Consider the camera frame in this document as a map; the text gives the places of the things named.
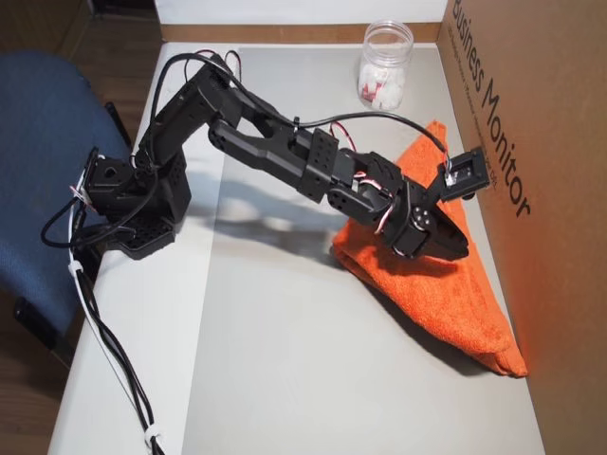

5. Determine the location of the black and white cable bundle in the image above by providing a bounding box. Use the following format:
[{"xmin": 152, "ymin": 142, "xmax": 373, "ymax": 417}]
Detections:
[{"xmin": 68, "ymin": 203, "xmax": 165, "ymax": 455}]

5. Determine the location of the black perforated clamp plate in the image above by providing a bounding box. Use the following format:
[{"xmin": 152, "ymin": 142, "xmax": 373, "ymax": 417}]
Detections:
[{"xmin": 118, "ymin": 215, "xmax": 177, "ymax": 261}]

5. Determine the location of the brown Business Monitor cardboard box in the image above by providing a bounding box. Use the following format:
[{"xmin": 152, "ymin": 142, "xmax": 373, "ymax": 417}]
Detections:
[{"xmin": 438, "ymin": 0, "xmax": 607, "ymax": 455}]

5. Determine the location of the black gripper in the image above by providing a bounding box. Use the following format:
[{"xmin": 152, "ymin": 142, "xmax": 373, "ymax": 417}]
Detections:
[{"xmin": 382, "ymin": 177, "xmax": 470, "ymax": 261}]

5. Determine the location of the black camera cable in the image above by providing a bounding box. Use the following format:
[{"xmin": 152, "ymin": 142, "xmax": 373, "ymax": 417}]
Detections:
[{"xmin": 41, "ymin": 51, "xmax": 450, "ymax": 455}]

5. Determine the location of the blue office chair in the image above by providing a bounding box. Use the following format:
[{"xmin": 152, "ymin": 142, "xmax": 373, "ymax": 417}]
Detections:
[{"xmin": 0, "ymin": 49, "xmax": 137, "ymax": 369}]

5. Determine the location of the orange terry towel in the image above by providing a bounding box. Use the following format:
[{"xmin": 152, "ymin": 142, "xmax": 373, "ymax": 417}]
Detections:
[{"xmin": 331, "ymin": 120, "xmax": 527, "ymax": 379}]

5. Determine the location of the black square wrist camera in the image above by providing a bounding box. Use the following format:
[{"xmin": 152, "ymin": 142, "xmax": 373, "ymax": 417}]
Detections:
[{"xmin": 429, "ymin": 147, "xmax": 493, "ymax": 205}]

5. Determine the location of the clear plastic jar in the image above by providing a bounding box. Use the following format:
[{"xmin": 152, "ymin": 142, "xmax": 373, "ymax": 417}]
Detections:
[{"xmin": 356, "ymin": 18, "xmax": 414, "ymax": 113}]

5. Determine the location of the grey table mat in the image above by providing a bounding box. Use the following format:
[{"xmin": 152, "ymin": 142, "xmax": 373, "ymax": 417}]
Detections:
[{"xmin": 182, "ymin": 45, "xmax": 546, "ymax": 455}]

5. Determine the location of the black power cable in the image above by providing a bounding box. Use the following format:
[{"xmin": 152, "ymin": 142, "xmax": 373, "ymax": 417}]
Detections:
[{"xmin": 70, "ymin": 227, "xmax": 167, "ymax": 455}]

